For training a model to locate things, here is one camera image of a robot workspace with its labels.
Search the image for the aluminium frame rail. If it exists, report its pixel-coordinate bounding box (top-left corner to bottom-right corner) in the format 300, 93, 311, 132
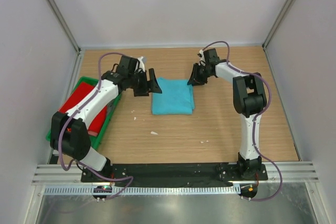
31, 163, 85, 186

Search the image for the pink t shirt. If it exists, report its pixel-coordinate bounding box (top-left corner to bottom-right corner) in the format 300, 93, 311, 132
88, 130, 99, 137

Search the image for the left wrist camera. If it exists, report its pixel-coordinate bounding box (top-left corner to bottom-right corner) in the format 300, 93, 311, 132
137, 56, 146, 72

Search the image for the red t shirt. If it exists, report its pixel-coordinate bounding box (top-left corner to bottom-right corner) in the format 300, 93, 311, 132
59, 82, 108, 133

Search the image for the white slotted cable duct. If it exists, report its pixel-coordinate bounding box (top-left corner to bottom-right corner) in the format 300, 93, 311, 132
44, 184, 240, 196

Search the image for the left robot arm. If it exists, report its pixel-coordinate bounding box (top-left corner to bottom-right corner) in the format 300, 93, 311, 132
50, 54, 162, 180

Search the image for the grey t shirt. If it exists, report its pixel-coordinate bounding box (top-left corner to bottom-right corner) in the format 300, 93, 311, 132
107, 98, 118, 115

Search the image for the turquoise t shirt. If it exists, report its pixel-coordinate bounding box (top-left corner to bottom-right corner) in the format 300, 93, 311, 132
151, 77, 195, 115

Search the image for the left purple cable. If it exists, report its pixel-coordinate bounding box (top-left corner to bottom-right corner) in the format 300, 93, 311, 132
59, 52, 134, 200

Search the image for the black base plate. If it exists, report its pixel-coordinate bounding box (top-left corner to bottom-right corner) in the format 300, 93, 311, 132
80, 162, 269, 189

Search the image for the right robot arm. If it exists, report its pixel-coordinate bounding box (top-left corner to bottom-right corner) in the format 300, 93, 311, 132
187, 48, 267, 179

